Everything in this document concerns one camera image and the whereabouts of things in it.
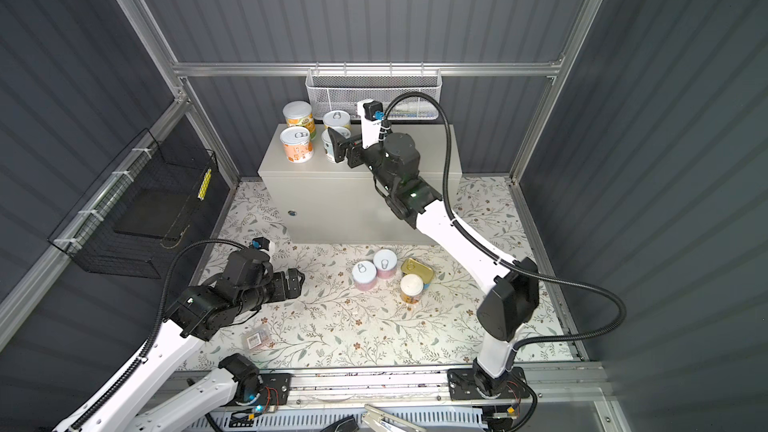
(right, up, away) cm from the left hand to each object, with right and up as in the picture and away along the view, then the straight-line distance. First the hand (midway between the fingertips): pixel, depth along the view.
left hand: (289, 279), depth 74 cm
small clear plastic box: (-10, -18, +5) cm, 21 cm away
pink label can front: (+17, -2, +15) cm, 23 cm away
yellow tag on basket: (-27, +24, +9) cm, 38 cm away
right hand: (+16, +36, -8) cm, 40 cm away
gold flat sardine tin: (+31, 0, +17) cm, 36 cm away
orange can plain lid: (+31, -5, +10) cm, 33 cm away
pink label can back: (+24, +1, +17) cm, 29 cm away
